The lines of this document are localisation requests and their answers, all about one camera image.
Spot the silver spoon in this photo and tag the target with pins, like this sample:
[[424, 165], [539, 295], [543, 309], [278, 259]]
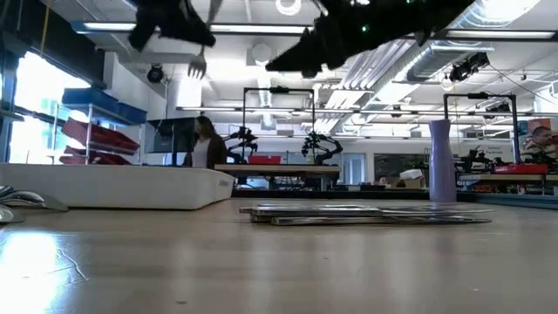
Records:
[[5, 189], [26, 200], [8, 214]]

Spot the black background robot arm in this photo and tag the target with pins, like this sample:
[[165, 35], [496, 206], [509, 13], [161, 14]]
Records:
[[475, 159], [244, 135], [315, 141]]

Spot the red tray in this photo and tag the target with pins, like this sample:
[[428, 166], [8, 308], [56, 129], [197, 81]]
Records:
[[519, 169]]

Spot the person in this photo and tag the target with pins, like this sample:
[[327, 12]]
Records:
[[540, 139], [205, 150], [383, 180]]

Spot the lilac vase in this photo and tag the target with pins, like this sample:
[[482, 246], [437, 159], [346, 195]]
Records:
[[442, 165]]

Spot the silver fork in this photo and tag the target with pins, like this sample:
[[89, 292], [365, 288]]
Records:
[[197, 67]]

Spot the red storage bin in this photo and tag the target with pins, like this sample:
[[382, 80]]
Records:
[[109, 139], [87, 159]]

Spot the black ceiling spotlight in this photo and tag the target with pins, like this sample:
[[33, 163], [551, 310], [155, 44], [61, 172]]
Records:
[[468, 66]]

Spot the black ceiling camera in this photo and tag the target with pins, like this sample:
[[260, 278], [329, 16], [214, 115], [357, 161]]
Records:
[[155, 74]]

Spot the black computer monitor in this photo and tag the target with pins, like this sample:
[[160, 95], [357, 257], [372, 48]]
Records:
[[174, 135]]

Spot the wooden background table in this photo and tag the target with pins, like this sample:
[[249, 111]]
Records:
[[501, 177]]

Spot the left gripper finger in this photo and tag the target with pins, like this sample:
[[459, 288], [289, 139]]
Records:
[[192, 30]]

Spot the long ceiling light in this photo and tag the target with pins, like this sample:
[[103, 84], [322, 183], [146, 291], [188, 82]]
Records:
[[501, 34], [109, 27], [261, 29]]

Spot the small red bin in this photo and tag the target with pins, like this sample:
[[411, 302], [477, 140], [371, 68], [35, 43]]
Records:
[[263, 160]]

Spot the blue storage bin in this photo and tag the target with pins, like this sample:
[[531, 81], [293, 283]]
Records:
[[131, 113], [87, 98]]

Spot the silver ventilation duct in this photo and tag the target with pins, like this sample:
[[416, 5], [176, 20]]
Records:
[[436, 61]]

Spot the cardboard box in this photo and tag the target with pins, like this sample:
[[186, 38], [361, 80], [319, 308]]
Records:
[[416, 183]]

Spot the metal shelf rack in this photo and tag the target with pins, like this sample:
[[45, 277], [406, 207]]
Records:
[[90, 131]]

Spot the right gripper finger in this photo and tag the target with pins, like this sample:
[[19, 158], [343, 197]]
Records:
[[317, 37], [305, 61]]

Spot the white plastic cutlery tray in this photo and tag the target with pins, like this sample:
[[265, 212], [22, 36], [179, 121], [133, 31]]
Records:
[[131, 187]]

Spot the white box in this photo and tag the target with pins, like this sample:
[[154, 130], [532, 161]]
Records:
[[412, 173]]

